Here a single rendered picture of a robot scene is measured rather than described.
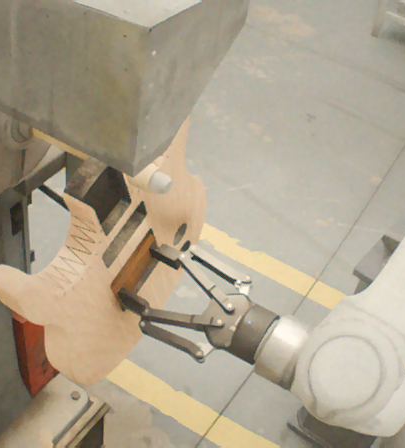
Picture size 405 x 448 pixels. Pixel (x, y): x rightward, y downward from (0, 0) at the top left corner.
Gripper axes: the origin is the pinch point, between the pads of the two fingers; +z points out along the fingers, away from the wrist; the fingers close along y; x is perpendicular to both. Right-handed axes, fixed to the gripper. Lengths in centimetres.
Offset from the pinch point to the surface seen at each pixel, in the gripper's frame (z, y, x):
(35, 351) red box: 33, -12, -57
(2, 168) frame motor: 19.1, -1.1, 14.0
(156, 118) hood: -9.7, 0.2, 40.0
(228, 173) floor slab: 57, 105, -158
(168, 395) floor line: 16, 5, -117
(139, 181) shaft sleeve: -1.4, 3.7, 19.1
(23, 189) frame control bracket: 28.4, 4.6, -6.6
